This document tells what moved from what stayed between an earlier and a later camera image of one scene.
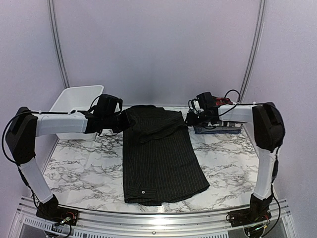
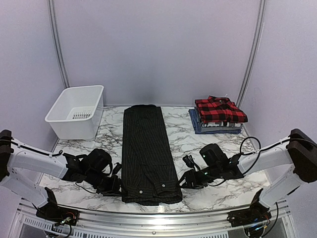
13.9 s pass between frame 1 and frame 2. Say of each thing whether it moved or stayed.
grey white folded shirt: stayed
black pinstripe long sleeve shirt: moved
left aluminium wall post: stayed
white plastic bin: stayed
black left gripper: moved
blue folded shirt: stayed
